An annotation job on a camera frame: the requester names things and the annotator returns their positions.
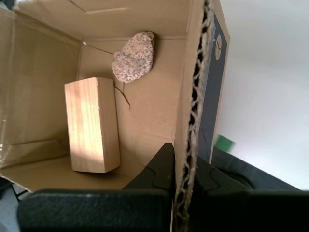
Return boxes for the brown cardboard box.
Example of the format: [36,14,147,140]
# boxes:
[0,0,231,232]

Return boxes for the light wooden block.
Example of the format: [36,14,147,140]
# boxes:
[64,76,121,174]

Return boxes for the green tape square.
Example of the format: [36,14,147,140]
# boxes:
[215,134,237,153]

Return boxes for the speckled pinkish rock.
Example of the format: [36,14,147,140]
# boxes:
[112,31,155,84]

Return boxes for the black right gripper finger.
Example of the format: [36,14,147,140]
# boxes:
[16,142,175,232]
[190,157,309,232]

